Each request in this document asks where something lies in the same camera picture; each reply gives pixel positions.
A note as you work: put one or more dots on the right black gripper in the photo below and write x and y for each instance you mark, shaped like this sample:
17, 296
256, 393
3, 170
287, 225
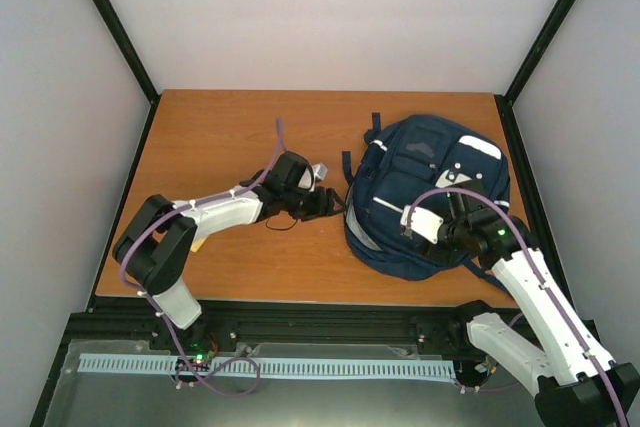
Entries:
444, 255

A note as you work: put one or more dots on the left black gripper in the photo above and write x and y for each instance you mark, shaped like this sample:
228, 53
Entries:
323, 205

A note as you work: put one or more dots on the navy blue student backpack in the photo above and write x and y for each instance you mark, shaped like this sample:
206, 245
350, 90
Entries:
402, 161

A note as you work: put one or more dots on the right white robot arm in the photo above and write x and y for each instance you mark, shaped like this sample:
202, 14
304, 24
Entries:
572, 378

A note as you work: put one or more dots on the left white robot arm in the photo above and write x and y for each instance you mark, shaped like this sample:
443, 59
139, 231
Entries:
154, 247

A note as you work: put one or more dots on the yellow highlighter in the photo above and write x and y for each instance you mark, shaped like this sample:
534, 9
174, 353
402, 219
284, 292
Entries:
197, 245

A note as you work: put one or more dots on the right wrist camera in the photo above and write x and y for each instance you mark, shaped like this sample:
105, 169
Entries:
422, 222

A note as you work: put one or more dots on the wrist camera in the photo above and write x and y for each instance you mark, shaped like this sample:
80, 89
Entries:
312, 176
422, 222

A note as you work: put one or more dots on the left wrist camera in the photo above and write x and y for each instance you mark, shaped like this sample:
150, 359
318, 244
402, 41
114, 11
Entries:
312, 176

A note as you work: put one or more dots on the light blue slotted cable duct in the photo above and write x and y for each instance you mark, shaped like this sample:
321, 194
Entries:
272, 368

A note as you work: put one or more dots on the left black frame post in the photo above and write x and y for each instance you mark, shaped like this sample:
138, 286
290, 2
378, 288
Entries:
126, 47

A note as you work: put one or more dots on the black frame post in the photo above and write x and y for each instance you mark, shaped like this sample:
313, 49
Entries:
126, 47
543, 40

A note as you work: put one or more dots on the black aluminium frame base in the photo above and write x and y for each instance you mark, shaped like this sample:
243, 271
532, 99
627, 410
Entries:
299, 289

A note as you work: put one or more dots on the right black frame post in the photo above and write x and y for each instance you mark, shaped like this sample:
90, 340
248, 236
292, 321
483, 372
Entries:
543, 40

